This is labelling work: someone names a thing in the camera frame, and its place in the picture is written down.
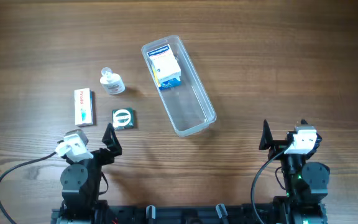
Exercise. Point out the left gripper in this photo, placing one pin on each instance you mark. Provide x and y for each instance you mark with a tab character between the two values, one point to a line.
101	153

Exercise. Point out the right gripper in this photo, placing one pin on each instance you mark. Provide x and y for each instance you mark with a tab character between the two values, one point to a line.
279	148

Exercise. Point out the dark green round-logo box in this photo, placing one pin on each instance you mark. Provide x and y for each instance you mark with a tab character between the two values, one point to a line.
123	119

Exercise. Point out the small white lotion bottle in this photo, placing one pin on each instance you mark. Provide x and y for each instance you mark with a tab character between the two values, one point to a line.
111	82

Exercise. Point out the clear plastic container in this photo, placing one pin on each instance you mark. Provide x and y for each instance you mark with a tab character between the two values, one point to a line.
187	105

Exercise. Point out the blue VapoDrops box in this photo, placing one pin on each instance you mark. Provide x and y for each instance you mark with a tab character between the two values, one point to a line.
169	84

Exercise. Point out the white Hansaplast box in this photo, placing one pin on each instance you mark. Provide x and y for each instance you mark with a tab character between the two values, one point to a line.
164	64

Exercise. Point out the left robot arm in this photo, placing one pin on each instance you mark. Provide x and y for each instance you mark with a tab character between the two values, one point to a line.
81	179

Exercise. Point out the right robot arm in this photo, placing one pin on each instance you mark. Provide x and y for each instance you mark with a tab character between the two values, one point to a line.
305	183

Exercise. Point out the white Panadol box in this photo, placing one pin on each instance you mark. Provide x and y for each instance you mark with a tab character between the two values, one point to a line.
83	103

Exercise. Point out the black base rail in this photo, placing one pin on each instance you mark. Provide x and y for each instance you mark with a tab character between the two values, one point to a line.
244	213

